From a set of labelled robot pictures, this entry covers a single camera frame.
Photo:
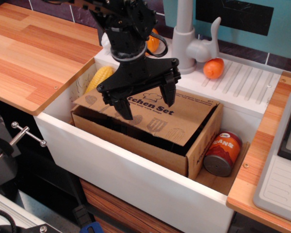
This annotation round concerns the grey toy stove top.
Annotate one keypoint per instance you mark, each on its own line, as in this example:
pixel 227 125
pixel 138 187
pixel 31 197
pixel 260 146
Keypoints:
pixel 273 192

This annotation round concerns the grey toy faucet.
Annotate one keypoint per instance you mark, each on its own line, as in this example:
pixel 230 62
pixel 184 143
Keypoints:
pixel 185 46

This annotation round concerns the orange toy fruit on drainer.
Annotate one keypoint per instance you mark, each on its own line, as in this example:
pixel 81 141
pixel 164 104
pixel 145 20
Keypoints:
pixel 214 68

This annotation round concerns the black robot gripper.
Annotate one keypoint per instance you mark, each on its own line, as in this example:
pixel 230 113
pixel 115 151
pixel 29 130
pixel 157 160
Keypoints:
pixel 138 74

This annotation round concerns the orange beans can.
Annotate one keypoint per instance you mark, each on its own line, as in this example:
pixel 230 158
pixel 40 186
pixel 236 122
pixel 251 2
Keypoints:
pixel 223 153

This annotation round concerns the brown cardboard kitchen set box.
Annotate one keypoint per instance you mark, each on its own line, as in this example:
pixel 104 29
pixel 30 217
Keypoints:
pixel 175 137

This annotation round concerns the black metal clamp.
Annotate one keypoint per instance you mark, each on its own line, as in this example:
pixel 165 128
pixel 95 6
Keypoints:
pixel 9 149

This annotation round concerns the orange toy pumpkin behind arm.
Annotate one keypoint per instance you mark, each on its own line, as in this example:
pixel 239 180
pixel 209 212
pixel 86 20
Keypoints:
pixel 153 44

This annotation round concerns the yellow toy corn cob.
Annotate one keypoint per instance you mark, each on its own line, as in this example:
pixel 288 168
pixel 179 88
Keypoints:
pixel 101 75

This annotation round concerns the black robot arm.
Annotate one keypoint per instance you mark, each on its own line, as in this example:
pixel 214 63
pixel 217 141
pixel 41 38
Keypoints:
pixel 128 25

